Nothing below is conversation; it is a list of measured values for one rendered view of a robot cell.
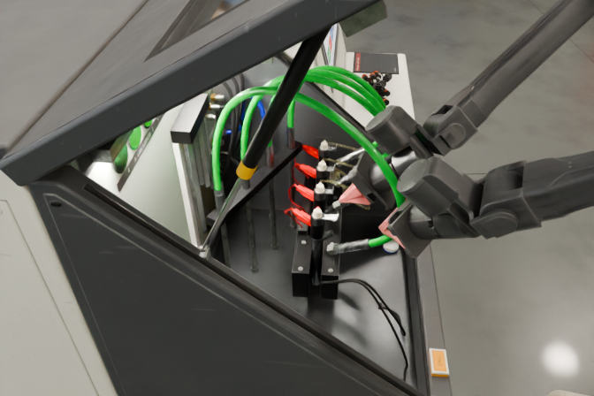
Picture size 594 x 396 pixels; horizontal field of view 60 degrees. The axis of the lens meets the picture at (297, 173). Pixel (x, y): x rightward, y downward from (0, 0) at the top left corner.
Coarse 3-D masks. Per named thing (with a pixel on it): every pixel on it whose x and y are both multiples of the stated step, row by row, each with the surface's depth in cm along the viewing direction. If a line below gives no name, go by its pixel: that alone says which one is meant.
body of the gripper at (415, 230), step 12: (408, 216) 79; (420, 216) 76; (396, 228) 77; (408, 228) 78; (420, 228) 76; (432, 228) 74; (408, 240) 78; (420, 240) 79; (408, 252) 78; (420, 252) 79
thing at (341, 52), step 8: (296, 48) 121; (344, 48) 189; (288, 56) 123; (320, 56) 133; (344, 56) 186; (312, 64) 124; (320, 64) 131; (336, 64) 161; (344, 64) 187; (336, 80) 156; (328, 88) 138; (336, 96) 151
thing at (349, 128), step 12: (240, 96) 86; (300, 96) 80; (228, 108) 89; (312, 108) 80; (324, 108) 79; (336, 120) 79; (216, 132) 94; (348, 132) 79; (360, 132) 79; (216, 144) 96; (360, 144) 80; (216, 156) 98; (372, 156) 80; (216, 168) 100; (384, 168) 80; (216, 180) 102; (396, 180) 81; (216, 192) 103; (396, 192) 81; (372, 240) 90; (384, 240) 88
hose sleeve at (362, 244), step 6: (354, 240) 94; (360, 240) 92; (366, 240) 91; (336, 246) 96; (342, 246) 95; (348, 246) 94; (354, 246) 93; (360, 246) 92; (366, 246) 91; (336, 252) 96; (342, 252) 95
